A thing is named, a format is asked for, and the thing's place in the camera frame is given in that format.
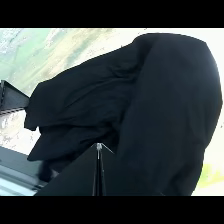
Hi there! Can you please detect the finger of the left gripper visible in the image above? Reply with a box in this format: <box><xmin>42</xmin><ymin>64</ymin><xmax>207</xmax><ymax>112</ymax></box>
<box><xmin>0</xmin><ymin>79</ymin><xmax>31</xmax><ymax>116</ymax></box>

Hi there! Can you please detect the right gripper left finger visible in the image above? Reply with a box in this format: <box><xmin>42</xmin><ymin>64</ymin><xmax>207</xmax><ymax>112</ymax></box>
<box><xmin>34</xmin><ymin>143</ymin><xmax>100</xmax><ymax>197</ymax></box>

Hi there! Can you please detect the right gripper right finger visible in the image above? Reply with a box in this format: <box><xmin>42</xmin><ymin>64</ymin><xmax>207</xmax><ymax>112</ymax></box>
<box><xmin>98</xmin><ymin>143</ymin><xmax>134</xmax><ymax>197</ymax></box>

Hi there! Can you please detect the black garment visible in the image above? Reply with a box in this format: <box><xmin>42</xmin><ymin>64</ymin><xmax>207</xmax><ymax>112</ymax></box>
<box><xmin>23</xmin><ymin>32</ymin><xmax>224</xmax><ymax>197</ymax></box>

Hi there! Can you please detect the silver frame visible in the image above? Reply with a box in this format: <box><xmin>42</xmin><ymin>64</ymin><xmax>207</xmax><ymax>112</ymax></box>
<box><xmin>0</xmin><ymin>164</ymin><xmax>46</xmax><ymax>197</ymax></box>

